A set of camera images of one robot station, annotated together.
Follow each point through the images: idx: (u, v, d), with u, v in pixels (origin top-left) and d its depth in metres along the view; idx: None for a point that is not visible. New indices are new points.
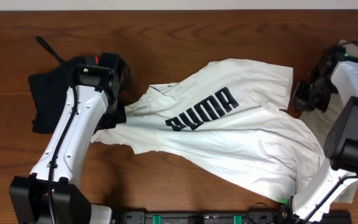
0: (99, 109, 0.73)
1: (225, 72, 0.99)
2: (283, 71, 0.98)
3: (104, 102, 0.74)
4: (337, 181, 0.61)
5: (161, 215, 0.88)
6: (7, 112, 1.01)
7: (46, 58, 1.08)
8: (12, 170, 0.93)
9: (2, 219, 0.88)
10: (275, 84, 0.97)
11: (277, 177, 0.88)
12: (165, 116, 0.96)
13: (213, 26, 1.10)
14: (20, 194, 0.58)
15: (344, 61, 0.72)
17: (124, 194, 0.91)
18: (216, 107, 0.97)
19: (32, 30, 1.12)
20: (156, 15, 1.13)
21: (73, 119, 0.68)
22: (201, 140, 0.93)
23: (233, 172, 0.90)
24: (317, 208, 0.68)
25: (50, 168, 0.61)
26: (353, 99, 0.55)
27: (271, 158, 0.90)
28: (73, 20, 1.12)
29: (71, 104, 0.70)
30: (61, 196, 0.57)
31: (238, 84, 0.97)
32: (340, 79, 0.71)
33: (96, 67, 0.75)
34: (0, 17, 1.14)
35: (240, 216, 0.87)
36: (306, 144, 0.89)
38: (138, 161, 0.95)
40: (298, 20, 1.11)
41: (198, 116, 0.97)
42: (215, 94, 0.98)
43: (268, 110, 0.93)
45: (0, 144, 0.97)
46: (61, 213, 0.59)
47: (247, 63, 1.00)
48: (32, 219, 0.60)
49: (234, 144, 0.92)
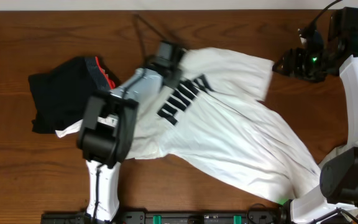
0: (155, 86, 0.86)
1: (202, 59, 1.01)
2: (261, 63, 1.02)
3: (159, 84, 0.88)
4: (335, 208, 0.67)
5: (161, 215, 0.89)
6: (5, 114, 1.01)
7: (46, 58, 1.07)
8: (13, 170, 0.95)
9: (3, 219, 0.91)
10: (252, 74, 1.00)
11: (271, 175, 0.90)
12: (153, 106, 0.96)
13: (213, 26, 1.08)
14: (97, 102, 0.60)
15: None
17: (124, 194, 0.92)
18: (192, 91, 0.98)
19: (31, 29, 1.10)
20: (156, 15, 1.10)
21: (141, 79, 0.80)
22: (191, 136, 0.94)
23: (229, 173, 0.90)
24: (315, 221, 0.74)
25: (123, 93, 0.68)
26: (355, 150, 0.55)
27: (261, 155, 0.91)
28: (72, 20, 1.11)
29: (138, 74, 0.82)
30: (130, 109, 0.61)
31: (216, 73, 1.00)
32: (348, 79, 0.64)
33: (157, 65, 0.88)
34: None
35: (240, 216, 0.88)
36: (286, 136, 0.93)
38: (138, 161, 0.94)
40: (299, 20, 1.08)
41: (184, 97, 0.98)
42: (193, 79, 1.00)
43: (247, 99, 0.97)
45: (0, 143, 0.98)
46: (127, 127, 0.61)
47: (228, 54, 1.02)
48: (91, 130, 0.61)
49: (223, 141, 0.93)
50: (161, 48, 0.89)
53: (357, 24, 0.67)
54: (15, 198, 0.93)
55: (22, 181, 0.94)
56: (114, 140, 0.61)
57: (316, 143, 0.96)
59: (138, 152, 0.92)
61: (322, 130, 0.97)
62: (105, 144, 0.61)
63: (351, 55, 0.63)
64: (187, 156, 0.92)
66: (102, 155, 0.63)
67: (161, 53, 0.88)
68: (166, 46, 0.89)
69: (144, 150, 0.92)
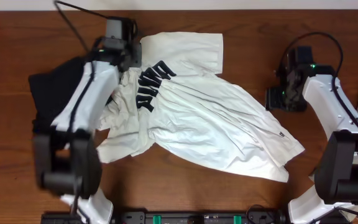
0: (114, 79, 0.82)
1: (159, 45, 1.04)
2: (213, 38, 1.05)
3: (115, 76, 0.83)
4: (332, 208, 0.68)
5: (161, 215, 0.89)
6: (5, 114, 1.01)
7: (45, 58, 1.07)
8: (13, 170, 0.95)
9: (4, 219, 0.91)
10: (206, 51, 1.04)
11: (247, 151, 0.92)
12: (125, 93, 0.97)
13: (213, 26, 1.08)
14: (42, 143, 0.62)
15: (314, 78, 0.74)
17: (124, 194, 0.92)
18: (155, 78, 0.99)
19: (31, 29, 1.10)
20: (155, 15, 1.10)
21: (91, 83, 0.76)
22: (164, 121, 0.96)
23: (207, 157, 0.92)
24: (314, 221, 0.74)
25: (69, 120, 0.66)
26: (335, 134, 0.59)
27: (235, 134, 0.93)
28: (72, 20, 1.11)
29: (88, 74, 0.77)
30: (81, 141, 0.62)
31: (173, 56, 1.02)
32: (314, 97, 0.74)
33: (110, 47, 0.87)
34: None
35: (240, 216, 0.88)
36: (252, 107, 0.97)
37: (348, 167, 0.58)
38: (138, 161, 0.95)
40: (299, 20, 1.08)
41: (152, 87, 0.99)
42: (153, 67, 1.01)
43: (207, 77, 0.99)
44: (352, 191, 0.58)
45: (0, 143, 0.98)
46: (82, 161, 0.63)
47: (179, 37, 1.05)
48: (48, 172, 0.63)
49: (196, 122, 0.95)
50: (111, 27, 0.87)
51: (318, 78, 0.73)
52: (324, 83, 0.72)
53: (307, 57, 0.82)
54: (15, 198, 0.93)
55: (22, 180, 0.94)
56: (74, 175, 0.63)
57: (316, 143, 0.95)
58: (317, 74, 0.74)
59: (133, 147, 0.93)
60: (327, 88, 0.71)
61: (321, 130, 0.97)
62: (66, 181, 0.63)
63: (308, 78, 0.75)
64: (169, 145, 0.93)
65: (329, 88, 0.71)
66: (68, 191, 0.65)
67: (111, 33, 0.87)
68: (116, 22, 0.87)
69: (138, 145, 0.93)
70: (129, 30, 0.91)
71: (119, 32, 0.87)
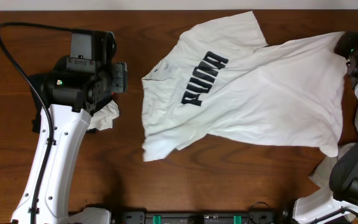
0: (81, 130, 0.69)
1: (199, 37, 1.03)
2: (246, 17, 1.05)
3: (85, 120, 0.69)
4: (339, 208, 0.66)
5: (161, 215, 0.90)
6: (5, 114, 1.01)
7: (46, 58, 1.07)
8: (12, 170, 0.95)
9: (4, 219, 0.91)
10: (243, 32, 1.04)
11: (305, 123, 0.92)
12: (167, 88, 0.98)
13: None
14: None
15: None
17: (124, 194, 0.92)
18: (209, 68, 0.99)
19: (31, 30, 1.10)
20: (155, 15, 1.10)
21: (51, 150, 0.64)
22: (215, 105, 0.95)
23: (266, 135, 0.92)
24: (316, 221, 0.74)
25: (32, 213, 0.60)
26: None
27: (291, 109, 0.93)
28: (73, 20, 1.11)
29: (46, 130, 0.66)
30: None
31: (215, 45, 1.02)
32: None
33: (77, 69, 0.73)
34: None
35: (240, 216, 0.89)
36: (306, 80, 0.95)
37: None
38: (138, 161, 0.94)
40: (299, 20, 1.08)
41: (196, 85, 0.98)
42: (202, 60, 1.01)
43: (259, 52, 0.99)
44: None
45: None
46: None
47: (214, 25, 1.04)
48: None
49: (247, 103, 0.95)
50: (80, 44, 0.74)
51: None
52: None
53: None
54: (15, 198, 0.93)
55: (21, 181, 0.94)
56: None
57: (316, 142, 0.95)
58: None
59: (187, 138, 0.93)
60: None
61: None
62: None
63: None
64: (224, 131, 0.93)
65: None
66: None
67: (80, 51, 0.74)
68: (84, 38, 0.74)
69: (183, 138, 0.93)
70: (104, 47, 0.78)
71: (91, 52, 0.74)
